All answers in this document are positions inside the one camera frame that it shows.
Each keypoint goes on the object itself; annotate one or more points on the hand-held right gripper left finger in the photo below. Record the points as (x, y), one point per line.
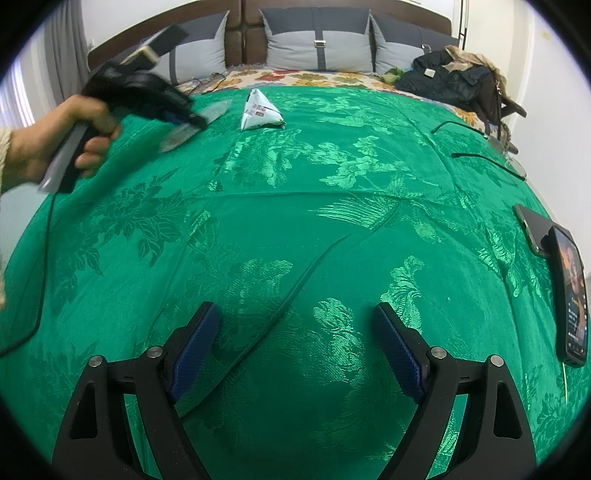
(194, 355)

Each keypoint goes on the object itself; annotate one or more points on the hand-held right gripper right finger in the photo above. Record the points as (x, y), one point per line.
(401, 355)

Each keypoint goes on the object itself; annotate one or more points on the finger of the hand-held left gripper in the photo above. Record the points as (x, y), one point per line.
(181, 100)
(191, 121)

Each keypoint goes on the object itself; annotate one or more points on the clear plastic wrapper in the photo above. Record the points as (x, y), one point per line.
(212, 112)

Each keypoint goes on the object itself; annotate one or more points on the person's left forearm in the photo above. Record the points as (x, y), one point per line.
(4, 159)

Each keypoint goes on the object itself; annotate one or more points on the person's left hand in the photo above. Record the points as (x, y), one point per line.
(46, 138)

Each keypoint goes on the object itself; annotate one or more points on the grey two-tone pillow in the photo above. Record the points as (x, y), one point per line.
(203, 50)
(401, 50)
(300, 46)

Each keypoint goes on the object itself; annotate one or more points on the white triangular snack packet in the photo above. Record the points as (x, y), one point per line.
(261, 110)

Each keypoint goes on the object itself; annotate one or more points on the grey curtain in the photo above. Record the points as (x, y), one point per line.
(64, 37)

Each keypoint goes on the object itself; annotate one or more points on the brown padded headboard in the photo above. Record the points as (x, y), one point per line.
(249, 27)

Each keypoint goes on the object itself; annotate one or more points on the white sheer curtain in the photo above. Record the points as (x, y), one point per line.
(16, 97)

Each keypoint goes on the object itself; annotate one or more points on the floral bedsheet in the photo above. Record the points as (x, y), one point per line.
(323, 78)

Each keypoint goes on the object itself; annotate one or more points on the green patterned blanket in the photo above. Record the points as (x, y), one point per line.
(300, 221)

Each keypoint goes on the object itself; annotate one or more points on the thin yellow thread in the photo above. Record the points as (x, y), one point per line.
(566, 383)

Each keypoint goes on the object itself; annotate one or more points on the black smartphone with lit screen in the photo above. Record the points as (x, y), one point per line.
(572, 295)

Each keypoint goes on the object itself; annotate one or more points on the dark smartphone with brown edge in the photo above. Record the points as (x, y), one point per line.
(533, 230)

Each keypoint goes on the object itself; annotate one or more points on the small green item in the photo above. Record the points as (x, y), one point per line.
(392, 76)

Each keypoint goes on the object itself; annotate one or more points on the eyeglasses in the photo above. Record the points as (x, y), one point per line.
(489, 160)

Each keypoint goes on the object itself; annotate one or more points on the black jacket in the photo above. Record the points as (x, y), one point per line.
(448, 83)

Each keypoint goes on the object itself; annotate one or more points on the beige cloth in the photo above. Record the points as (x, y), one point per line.
(473, 60)

